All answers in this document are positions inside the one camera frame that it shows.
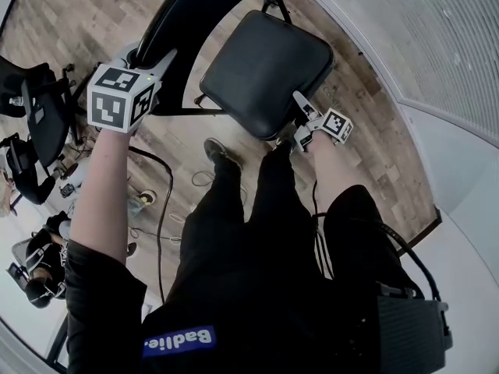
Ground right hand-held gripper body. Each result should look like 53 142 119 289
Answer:
293 108 354 153

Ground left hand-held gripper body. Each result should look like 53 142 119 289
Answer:
86 63 162 134

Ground black folding chair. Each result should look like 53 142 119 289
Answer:
128 0 336 143

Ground person's right forearm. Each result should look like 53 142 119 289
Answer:
306 132 366 214

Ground person's left forearm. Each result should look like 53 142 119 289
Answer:
68 125 133 266

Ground black office chair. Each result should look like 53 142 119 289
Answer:
0 55 85 169
0 132 58 206

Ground person's right black shoe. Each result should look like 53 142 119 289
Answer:
274 125 298 152

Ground person's black shoe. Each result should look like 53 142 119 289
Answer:
203 137 243 171
274 125 298 152

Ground person's left black shoe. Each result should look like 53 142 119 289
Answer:
203 137 243 171

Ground person's black trousers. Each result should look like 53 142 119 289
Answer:
175 142 333 288

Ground white window blinds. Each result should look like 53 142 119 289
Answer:
369 0 499 148

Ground person's black shirt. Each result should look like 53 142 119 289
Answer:
64 185 393 374

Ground black waist-worn box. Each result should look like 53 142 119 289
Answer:
375 282 454 374

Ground thin looped black cable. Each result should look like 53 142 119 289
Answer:
191 169 218 187

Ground black floor cable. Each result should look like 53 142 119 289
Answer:
128 146 175 304

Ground white floor cable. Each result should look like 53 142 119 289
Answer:
168 212 185 245

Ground black corrugated cable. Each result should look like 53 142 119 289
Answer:
362 218 443 302

